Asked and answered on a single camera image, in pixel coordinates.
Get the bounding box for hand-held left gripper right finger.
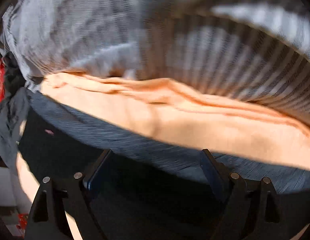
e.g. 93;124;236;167
200;149;287;240

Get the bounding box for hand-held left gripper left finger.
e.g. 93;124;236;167
25;149;113;240

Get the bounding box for black pants with patterned lining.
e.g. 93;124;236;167
17;87;310;240

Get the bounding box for peach blanket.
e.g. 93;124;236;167
16;71;310;240

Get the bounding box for dark grey cloth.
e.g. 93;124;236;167
0;87;29;168

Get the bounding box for red patterned fabric item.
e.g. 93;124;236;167
0;61;6;103

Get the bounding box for grey white striped duvet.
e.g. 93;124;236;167
0;0;310;120

